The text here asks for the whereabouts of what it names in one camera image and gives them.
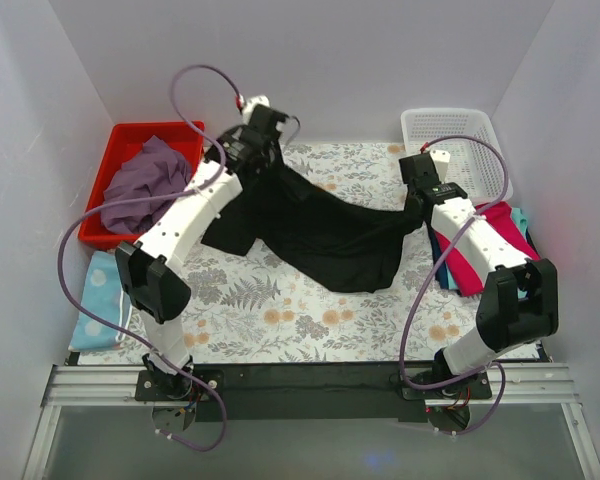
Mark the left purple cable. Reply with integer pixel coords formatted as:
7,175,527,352
55,64,301,450

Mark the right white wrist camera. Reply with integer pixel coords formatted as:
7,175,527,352
423,147,452,182

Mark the aluminium mounting rail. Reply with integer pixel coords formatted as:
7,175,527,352
43,362,579,406

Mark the dark blue folded t shirt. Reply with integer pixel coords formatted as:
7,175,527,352
426,219,539,291

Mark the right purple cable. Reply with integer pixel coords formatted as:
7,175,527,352
398,135,510,437

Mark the white perforated plastic basket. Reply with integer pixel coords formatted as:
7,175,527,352
400,108,513,204

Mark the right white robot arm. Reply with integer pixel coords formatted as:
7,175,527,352
399,152,559,398

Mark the purple cable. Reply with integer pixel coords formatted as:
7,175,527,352
398,135,510,437
55,64,301,450

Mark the floral patterned table mat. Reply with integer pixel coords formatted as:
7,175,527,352
69,143,479,365

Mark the teal folded t shirt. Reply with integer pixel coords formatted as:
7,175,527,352
445,202,539,296

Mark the magenta folded t shirt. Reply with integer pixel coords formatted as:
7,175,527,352
431,198,532,290

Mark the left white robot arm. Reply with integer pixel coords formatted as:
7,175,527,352
115,95,290,400

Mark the black t shirt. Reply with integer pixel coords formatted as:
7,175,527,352
201,146,424,293

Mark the purple crumpled t shirt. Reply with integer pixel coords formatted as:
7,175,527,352
100,136,193,235

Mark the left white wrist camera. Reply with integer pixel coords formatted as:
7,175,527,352
236,94,270,123

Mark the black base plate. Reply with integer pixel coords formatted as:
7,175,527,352
133,363,493,422

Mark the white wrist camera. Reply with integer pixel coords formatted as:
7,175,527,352
423,147,452,182
236,94,270,123

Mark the red plastic bin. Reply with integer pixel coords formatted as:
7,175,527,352
78,122,203,250

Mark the light blue dotted cloth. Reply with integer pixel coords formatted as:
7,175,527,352
69,251,131,352

